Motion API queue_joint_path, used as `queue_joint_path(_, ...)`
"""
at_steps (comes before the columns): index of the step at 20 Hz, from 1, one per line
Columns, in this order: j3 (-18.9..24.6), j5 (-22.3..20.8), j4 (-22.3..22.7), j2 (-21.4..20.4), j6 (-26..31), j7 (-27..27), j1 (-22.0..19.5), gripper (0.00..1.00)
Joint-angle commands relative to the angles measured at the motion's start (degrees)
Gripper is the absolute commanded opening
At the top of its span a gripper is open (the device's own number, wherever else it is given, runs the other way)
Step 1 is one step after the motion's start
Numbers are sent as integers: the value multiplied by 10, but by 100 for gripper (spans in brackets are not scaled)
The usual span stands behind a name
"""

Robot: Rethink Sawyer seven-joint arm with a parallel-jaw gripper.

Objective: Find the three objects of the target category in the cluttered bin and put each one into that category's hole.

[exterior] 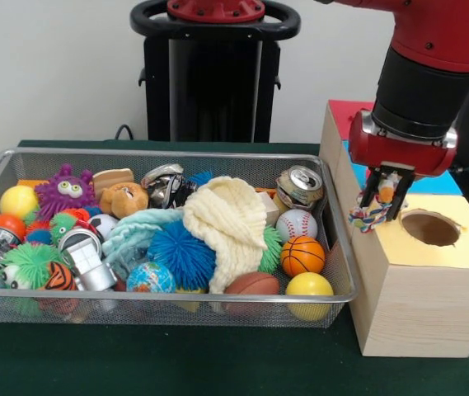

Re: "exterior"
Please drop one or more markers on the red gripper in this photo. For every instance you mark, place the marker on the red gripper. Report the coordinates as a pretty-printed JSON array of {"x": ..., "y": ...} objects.
[{"x": 403, "y": 154}]

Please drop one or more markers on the cream fleece cloth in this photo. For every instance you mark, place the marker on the cream fleece cloth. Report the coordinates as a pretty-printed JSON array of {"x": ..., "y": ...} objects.
[{"x": 230, "y": 222}]

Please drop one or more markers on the crushed black red can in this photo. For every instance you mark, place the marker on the crushed black red can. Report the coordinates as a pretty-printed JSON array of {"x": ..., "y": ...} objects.
[{"x": 186, "y": 189}]

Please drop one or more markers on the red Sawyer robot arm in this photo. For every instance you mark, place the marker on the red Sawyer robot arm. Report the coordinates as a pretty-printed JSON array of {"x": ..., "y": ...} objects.
[{"x": 428, "y": 74}]

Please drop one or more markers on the wooden box with three holes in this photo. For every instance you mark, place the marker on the wooden box with three holes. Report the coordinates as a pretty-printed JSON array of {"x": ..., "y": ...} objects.
[{"x": 419, "y": 305}]

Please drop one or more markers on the orange basketball toy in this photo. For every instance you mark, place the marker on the orange basketball toy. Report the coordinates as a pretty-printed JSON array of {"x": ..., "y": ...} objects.
[{"x": 303, "y": 255}]

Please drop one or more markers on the yellow foam ball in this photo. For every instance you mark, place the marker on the yellow foam ball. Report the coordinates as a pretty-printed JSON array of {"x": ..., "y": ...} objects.
[{"x": 309, "y": 290}]

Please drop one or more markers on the green spiky ball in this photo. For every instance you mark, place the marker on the green spiky ball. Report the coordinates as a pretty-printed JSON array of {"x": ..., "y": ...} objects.
[{"x": 270, "y": 251}]

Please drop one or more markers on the brown football toy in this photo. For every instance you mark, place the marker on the brown football toy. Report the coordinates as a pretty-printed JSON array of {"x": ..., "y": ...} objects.
[{"x": 252, "y": 284}]

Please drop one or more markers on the large blue spiky ball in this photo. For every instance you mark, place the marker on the large blue spiky ball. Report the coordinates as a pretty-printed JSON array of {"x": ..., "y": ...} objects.
[{"x": 182, "y": 253}]

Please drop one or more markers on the crushed silver can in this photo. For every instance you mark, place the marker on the crushed silver can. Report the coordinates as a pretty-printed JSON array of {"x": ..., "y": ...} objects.
[{"x": 162, "y": 183}]

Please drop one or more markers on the purple spiky monster toy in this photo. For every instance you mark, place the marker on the purple spiky monster toy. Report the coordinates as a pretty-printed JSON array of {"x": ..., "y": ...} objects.
[{"x": 65, "y": 191}]

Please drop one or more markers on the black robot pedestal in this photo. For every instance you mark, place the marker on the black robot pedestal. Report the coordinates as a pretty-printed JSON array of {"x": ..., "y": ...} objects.
[{"x": 217, "y": 82}]

